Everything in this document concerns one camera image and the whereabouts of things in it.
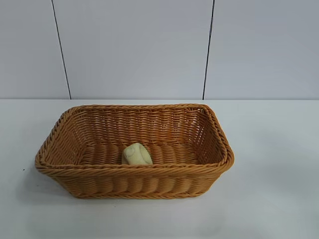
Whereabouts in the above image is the brown woven wicker basket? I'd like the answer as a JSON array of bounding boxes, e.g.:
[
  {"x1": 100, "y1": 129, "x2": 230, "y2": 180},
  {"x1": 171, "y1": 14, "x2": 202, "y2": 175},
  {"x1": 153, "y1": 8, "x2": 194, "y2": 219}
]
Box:
[{"x1": 33, "y1": 103, "x2": 236, "y2": 200}]

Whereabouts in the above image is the pale yellow egg yolk pastry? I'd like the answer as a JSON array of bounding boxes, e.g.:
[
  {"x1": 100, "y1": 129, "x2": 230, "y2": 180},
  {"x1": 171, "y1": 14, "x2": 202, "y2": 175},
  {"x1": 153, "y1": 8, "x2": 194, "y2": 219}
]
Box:
[{"x1": 121, "y1": 142, "x2": 154, "y2": 166}]

